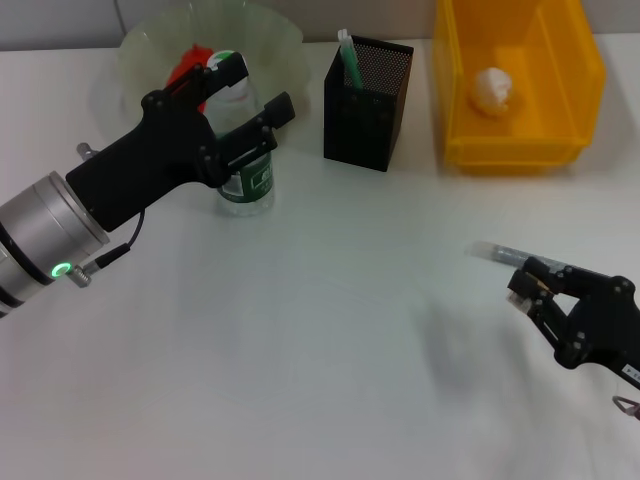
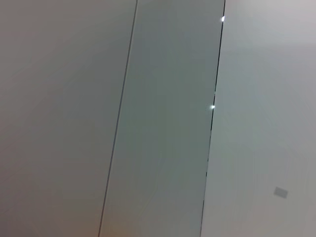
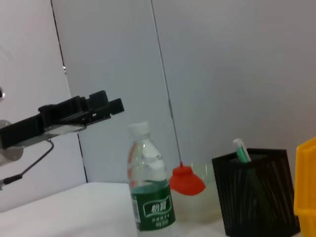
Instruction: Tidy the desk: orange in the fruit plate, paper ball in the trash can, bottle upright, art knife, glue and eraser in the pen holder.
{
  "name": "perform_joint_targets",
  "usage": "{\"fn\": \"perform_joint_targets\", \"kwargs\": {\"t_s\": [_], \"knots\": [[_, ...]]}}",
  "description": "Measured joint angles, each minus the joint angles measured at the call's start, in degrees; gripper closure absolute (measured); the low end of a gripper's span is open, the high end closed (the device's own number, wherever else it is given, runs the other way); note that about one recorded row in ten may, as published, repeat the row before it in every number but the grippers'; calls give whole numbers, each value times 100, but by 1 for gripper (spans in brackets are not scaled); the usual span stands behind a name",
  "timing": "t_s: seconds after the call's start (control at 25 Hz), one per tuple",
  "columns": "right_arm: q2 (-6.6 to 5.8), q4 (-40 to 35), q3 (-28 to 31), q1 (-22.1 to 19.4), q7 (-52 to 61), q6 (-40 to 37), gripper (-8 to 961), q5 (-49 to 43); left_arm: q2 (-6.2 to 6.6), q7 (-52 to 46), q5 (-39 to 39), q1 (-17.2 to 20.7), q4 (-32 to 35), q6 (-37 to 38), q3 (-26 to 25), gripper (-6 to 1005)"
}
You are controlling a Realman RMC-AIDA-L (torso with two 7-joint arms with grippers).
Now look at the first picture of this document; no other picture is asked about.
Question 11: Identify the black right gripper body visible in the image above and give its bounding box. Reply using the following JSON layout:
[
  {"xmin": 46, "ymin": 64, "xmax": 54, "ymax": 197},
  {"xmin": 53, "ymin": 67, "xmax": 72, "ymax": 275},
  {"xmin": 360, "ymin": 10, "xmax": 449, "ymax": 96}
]
[{"xmin": 554, "ymin": 274, "xmax": 640, "ymax": 391}]

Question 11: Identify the red-orange toy orange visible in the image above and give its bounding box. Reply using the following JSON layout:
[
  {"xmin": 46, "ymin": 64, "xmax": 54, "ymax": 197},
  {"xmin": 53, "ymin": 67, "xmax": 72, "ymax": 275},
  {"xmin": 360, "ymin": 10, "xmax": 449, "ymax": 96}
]
[{"xmin": 167, "ymin": 43, "xmax": 214, "ymax": 114}]

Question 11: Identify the white paper ball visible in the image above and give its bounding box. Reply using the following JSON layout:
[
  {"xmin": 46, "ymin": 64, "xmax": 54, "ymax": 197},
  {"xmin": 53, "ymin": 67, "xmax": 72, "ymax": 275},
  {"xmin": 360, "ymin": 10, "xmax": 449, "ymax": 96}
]
[{"xmin": 467, "ymin": 65, "xmax": 516, "ymax": 117}]

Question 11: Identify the green pen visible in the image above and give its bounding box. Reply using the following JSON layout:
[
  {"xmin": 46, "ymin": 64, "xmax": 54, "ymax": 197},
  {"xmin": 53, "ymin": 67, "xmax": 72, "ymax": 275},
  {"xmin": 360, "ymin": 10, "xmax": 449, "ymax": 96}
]
[{"xmin": 337, "ymin": 28, "xmax": 366, "ymax": 91}]

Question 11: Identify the yellow plastic bin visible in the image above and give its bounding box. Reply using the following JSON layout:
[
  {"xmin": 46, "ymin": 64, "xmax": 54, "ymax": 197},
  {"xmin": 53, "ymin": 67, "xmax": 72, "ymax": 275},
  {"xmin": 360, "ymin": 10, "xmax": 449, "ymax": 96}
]
[{"xmin": 432, "ymin": 0, "xmax": 609, "ymax": 176}]

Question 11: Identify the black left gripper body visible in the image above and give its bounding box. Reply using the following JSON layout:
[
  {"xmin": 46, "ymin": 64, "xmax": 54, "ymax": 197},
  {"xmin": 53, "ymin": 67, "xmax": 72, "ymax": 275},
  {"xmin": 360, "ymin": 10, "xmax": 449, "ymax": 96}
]
[{"xmin": 65, "ymin": 89, "xmax": 231, "ymax": 232}]

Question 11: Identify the grey marker pen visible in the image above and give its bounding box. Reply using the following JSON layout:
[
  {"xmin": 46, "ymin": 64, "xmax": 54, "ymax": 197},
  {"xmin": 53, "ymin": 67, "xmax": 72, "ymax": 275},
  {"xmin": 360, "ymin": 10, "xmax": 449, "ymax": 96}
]
[{"xmin": 467, "ymin": 240, "xmax": 566, "ymax": 271}]

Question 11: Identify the pale green glass fruit bowl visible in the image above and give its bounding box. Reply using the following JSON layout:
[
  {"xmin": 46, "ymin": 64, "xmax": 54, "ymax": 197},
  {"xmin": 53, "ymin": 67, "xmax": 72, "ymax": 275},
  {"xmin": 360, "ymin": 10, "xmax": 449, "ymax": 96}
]
[{"xmin": 117, "ymin": 0, "xmax": 311, "ymax": 146}]

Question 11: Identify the black mesh pen holder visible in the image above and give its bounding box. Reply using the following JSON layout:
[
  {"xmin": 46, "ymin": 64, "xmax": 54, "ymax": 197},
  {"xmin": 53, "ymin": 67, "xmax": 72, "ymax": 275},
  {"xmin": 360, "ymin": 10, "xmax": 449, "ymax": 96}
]
[{"xmin": 323, "ymin": 34, "xmax": 415, "ymax": 174}]

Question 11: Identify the clear green-label water bottle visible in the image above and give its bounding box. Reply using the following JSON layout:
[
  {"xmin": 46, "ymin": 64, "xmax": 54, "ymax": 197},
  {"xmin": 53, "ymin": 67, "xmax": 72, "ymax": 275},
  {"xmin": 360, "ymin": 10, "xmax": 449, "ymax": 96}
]
[{"xmin": 202, "ymin": 48, "xmax": 277, "ymax": 217}]

